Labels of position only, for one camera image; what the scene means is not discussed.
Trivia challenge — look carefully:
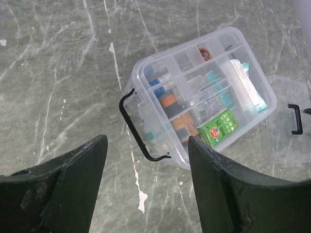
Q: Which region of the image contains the teal blister pack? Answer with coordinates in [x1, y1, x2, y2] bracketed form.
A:
[206, 71, 236, 109]

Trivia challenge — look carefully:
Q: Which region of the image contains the clear plastic storage box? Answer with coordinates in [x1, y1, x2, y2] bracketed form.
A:
[121, 26, 277, 170]

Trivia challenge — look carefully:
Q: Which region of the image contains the black box handle clip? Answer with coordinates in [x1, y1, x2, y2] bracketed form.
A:
[287, 103, 303, 135]

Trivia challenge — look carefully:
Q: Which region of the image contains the white blue medicine bottle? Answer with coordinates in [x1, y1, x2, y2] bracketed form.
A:
[149, 73, 174, 98]

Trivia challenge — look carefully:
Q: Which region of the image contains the clear box lid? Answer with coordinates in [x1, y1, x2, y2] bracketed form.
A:
[260, 75, 311, 168]

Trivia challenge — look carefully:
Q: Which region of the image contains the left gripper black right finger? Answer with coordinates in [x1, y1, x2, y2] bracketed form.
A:
[189, 137, 311, 233]

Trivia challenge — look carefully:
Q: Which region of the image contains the small copper coin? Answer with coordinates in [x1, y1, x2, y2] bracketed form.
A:
[199, 48, 211, 62]

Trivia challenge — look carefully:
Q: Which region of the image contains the green battery pack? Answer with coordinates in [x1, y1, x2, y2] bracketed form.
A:
[197, 108, 239, 148]

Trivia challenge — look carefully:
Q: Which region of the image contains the black box left latch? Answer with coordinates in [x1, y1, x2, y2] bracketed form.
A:
[119, 88, 172, 162]

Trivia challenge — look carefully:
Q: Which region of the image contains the orange cap small bottle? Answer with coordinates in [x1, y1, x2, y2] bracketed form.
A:
[160, 94, 198, 146]

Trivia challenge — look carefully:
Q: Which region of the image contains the teal plaster strip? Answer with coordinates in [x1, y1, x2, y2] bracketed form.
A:
[230, 59, 267, 112]

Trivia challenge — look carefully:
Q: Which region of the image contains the clear divided organizer tray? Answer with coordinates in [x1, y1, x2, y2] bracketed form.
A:
[136, 28, 276, 156]

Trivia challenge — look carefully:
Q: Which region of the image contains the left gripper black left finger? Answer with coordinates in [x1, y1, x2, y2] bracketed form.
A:
[0, 134, 108, 233]

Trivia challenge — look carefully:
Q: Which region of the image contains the white green dropper bottle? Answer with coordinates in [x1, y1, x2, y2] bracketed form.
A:
[143, 121, 163, 149]

